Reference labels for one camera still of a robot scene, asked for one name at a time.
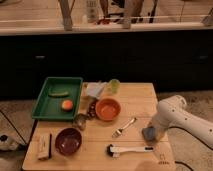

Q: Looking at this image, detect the blue grey sponge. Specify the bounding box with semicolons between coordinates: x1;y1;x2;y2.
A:
142;127;156;141

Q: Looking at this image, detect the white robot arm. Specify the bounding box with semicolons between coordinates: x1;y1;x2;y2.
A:
151;95;213;149

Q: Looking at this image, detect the orange red bowl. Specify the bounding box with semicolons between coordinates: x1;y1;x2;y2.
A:
95;98;121;121

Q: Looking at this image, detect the dark maroon bowl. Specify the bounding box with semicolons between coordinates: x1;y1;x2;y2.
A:
55;128;82;156

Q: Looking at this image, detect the wooden table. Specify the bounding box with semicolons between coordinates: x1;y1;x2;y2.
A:
22;83;176;171

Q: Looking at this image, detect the white black dish brush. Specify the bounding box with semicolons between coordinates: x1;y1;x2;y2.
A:
106;144;154;157

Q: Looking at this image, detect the light green plastic cup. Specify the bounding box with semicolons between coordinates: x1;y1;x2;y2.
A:
109;79;120;94

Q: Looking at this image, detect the dark brown grape bunch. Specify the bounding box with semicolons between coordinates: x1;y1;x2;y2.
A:
87;101;96;118

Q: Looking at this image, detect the white folded cloth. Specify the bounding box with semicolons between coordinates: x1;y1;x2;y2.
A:
86;83;106;99

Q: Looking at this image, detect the small metal cup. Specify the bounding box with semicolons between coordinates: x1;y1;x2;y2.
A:
73;114;86;131

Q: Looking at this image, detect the orange peach toy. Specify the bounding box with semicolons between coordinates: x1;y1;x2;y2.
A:
61;100;73;111

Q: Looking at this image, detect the green plastic tray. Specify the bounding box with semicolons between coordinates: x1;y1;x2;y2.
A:
32;77;83;121

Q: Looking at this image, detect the green cucumber toy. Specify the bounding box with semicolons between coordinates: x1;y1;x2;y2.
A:
48;92;69;98

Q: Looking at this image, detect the wooden block with black strip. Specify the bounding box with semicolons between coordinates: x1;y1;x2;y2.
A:
37;133;52;160

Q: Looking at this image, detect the grey device on floor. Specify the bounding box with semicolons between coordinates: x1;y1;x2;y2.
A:
0;134;27;153

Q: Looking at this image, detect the black cable right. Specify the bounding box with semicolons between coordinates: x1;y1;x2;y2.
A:
169;126;213;152

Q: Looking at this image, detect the black cable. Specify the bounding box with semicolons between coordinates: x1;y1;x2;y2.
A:
0;109;28;146
169;126;213;152

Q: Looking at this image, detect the black cable left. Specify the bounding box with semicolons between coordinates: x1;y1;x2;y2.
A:
0;109;28;146

